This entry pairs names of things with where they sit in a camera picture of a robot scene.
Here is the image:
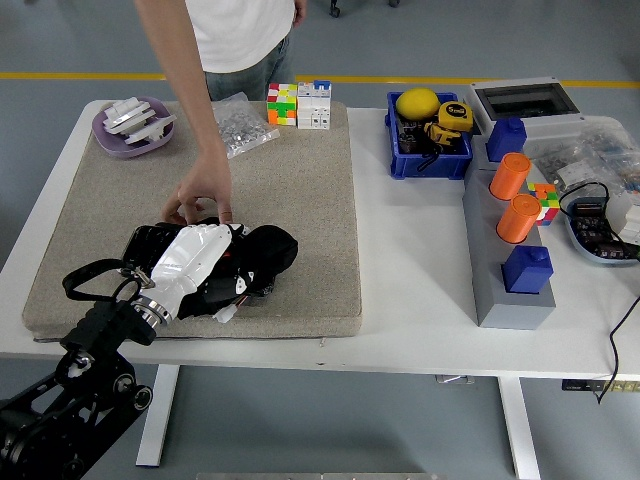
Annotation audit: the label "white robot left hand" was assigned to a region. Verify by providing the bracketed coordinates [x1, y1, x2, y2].
[148, 223, 250, 321]

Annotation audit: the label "person's right hand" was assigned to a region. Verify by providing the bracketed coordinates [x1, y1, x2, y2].
[160, 143, 235, 226]

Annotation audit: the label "black table control panel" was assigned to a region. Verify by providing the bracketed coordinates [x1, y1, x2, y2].
[561, 379, 640, 394]

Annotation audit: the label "clear bag of screws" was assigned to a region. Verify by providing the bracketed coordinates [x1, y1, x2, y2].
[212, 91, 281, 160]

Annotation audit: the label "white flat plastic part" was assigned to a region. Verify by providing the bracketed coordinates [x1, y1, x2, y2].
[123, 113, 179, 147]

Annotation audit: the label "grey-brown mat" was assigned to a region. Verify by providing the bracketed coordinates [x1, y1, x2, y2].
[22, 99, 365, 343]

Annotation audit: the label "purple tray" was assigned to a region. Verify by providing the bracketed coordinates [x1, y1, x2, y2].
[92, 95, 176, 160]

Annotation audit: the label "large colourful puzzle cube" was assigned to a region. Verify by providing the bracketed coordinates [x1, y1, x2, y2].
[267, 82, 300, 126]

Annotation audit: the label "white ribbed plastic part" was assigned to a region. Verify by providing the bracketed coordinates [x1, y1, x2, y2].
[103, 97, 154, 134]

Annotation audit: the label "white and blue circuit breaker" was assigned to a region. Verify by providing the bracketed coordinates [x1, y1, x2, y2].
[297, 78, 334, 131]

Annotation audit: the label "person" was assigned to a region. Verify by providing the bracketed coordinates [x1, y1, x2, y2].
[134, 0, 309, 226]

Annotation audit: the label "white table leg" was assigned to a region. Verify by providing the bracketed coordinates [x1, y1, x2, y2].
[135, 364, 180, 467]
[497, 377, 542, 480]

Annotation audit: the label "blue plastic bin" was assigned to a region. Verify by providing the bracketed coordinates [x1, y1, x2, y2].
[384, 90, 475, 181]

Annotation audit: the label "yellow lemon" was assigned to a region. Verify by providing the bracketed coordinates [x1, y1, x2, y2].
[396, 87, 442, 120]

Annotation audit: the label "yellow and black tool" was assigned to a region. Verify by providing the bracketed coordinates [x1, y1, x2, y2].
[423, 121, 461, 149]

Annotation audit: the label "yellow tape measure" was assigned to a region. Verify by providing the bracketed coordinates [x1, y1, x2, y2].
[438, 99, 475, 134]

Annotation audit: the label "grey stepped block holder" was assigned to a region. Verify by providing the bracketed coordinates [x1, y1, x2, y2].
[462, 133, 558, 331]

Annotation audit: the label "blue plastic block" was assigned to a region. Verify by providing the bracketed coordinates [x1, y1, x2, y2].
[502, 244, 555, 295]
[487, 117, 528, 164]

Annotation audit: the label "orange cylinder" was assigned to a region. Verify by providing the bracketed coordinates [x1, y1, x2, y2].
[489, 152, 532, 200]
[496, 193, 544, 245]

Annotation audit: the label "small colourful puzzle cube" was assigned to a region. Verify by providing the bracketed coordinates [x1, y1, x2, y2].
[527, 182, 559, 227]

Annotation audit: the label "grey electrical box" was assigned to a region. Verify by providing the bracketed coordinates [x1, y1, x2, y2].
[463, 75, 586, 146]

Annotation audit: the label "grey-blue tray of components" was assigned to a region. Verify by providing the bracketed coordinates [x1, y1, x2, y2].
[563, 197, 640, 268]

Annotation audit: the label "clear bags of small parts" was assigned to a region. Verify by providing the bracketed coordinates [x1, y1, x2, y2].
[524, 117, 640, 201]

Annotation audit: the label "white plastic module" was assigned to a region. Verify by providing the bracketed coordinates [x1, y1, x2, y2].
[605, 192, 640, 246]

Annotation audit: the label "white connector with red wires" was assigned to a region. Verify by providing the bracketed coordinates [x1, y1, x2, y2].
[212, 294, 251, 324]

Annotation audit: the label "black cable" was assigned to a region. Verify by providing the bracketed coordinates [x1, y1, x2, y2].
[558, 182, 640, 405]

